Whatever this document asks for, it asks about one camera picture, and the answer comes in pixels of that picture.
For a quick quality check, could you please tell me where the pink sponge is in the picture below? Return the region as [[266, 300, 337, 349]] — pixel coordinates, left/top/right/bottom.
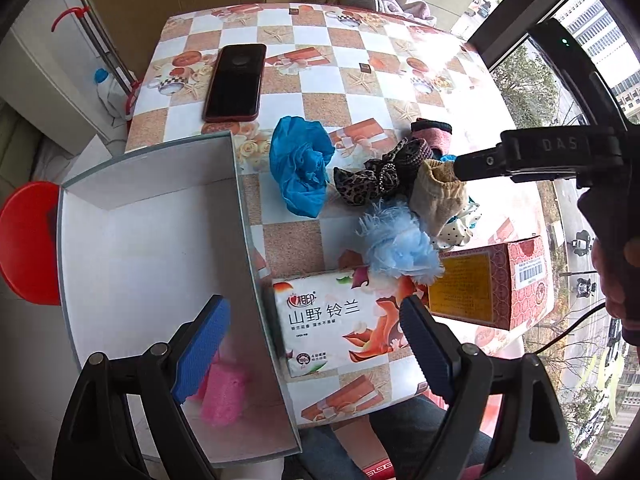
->
[[191, 353, 247, 427]]

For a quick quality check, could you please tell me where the floral tissue pack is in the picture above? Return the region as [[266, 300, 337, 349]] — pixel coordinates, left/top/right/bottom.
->
[[272, 266, 427, 377]]

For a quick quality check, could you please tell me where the person's right hand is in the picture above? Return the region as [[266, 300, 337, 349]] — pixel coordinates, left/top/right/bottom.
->
[[591, 240, 639, 330]]

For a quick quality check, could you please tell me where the white bottle blue cap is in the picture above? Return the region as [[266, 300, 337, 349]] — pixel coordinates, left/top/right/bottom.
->
[[93, 68, 127, 120]]

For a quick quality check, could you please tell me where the light blue fluffy scrunchie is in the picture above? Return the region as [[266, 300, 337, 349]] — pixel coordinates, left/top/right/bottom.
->
[[357, 200, 444, 285]]

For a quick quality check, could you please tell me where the leopard print scrunchie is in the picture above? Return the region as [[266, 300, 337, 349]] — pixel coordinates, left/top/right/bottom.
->
[[333, 138, 433, 206]]

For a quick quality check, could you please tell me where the white cardboard storage box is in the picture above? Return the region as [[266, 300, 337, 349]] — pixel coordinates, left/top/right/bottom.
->
[[56, 132, 300, 466]]

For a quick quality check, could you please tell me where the red handled mop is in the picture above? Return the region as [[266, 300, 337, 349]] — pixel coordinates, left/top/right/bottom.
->
[[51, 0, 140, 122]]

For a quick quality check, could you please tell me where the beige knit sock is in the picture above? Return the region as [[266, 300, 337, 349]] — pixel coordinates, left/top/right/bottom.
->
[[409, 159, 468, 240]]

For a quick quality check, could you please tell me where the cream polka dot scrunchie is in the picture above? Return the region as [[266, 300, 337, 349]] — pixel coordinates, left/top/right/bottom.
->
[[435, 197, 482, 250]]

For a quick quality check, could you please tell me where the blue cloth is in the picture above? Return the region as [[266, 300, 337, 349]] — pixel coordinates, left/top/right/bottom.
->
[[269, 116, 335, 218]]

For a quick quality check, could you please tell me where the red plastic stool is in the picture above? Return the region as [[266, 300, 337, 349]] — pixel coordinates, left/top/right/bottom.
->
[[1, 181, 61, 306]]

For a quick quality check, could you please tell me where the red yellow cardboard box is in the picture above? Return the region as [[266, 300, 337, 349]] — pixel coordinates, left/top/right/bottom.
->
[[427, 236, 553, 330]]

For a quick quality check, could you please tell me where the chair with piled clothes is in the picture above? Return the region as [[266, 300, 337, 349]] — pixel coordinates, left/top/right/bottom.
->
[[320, 0, 437, 26]]

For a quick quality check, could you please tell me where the pink red striped knit sock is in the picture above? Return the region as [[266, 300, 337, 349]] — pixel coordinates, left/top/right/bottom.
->
[[411, 118, 452, 159]]

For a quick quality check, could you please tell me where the black smartphone red case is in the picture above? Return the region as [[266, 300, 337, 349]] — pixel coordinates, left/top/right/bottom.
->
[[203, 44, 267, 122]]

